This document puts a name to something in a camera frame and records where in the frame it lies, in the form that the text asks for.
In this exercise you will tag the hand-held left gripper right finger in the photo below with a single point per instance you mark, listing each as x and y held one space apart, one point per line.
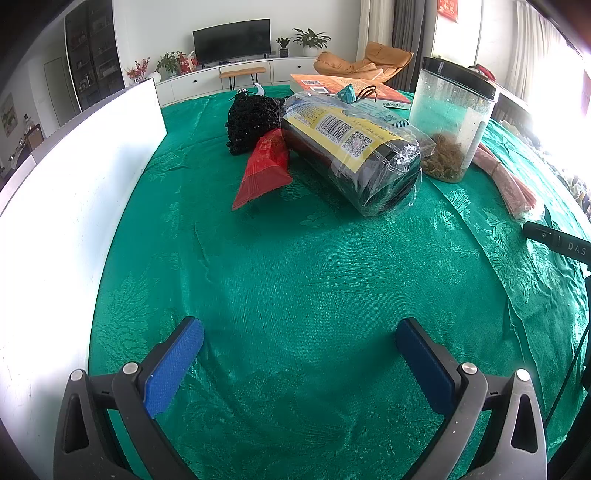
427 369

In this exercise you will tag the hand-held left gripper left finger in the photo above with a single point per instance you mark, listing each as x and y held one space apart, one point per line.
173 369

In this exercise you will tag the red snack packet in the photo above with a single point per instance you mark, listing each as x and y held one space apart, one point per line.
263 170

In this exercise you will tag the black roll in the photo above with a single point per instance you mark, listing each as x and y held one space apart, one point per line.
351 152

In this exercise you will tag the black lace cloth bundle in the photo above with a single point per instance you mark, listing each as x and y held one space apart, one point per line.
251 122

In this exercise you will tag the pink strip packet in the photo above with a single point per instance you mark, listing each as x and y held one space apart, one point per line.
505 182

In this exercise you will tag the green satin tablecloth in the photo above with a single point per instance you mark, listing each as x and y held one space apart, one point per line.
300 277

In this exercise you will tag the clear jar with black lid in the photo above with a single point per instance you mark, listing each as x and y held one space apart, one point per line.
450 110

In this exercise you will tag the white curtain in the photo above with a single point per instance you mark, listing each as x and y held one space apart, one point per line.
535 41

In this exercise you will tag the white teal printed packet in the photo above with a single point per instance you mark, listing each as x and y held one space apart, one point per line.
385 113

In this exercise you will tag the teal small pouch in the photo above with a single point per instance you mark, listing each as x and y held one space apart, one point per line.
346 93

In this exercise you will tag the grey curtain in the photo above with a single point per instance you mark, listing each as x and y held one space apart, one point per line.
413 23

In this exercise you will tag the wooden dining chair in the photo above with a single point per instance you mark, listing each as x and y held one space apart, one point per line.
34 138

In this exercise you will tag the orange lounge chair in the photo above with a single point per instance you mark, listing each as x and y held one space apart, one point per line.
364 60

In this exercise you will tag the orange book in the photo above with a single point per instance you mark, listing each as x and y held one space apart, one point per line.
332 83

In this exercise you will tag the red flower bouquet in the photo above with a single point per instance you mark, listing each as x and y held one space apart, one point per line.
138 70

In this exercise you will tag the small wooden stool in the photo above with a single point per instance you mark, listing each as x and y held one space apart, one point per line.
242 72

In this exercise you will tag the red gift bag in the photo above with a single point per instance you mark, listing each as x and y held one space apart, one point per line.
187 63

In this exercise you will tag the leafy green plant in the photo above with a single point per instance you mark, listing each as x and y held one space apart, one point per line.
168 62

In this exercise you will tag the framed painting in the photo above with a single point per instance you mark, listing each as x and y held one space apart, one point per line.
7 110

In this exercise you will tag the white television cabinet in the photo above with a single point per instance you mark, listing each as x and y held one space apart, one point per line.
286 69

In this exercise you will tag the dark display cabinet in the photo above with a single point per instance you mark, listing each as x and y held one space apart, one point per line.
94 55

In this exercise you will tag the large potted plant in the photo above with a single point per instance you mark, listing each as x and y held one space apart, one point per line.
311 38

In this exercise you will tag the television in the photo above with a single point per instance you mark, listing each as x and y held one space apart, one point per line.
231 41

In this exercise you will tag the small potted plant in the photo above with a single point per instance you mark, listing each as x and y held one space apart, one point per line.
283 45

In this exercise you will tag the red wall hanging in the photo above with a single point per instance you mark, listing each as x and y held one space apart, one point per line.
449 8

